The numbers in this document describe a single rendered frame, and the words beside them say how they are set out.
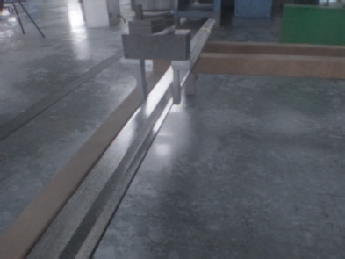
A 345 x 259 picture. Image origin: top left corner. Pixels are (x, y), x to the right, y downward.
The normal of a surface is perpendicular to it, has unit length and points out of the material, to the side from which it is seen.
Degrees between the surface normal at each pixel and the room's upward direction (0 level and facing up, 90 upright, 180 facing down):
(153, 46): 90
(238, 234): 0
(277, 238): 0
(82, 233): 75
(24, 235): 0
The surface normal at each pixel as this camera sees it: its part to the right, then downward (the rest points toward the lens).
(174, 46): -0.23, 0.51
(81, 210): -0.04, -0.86
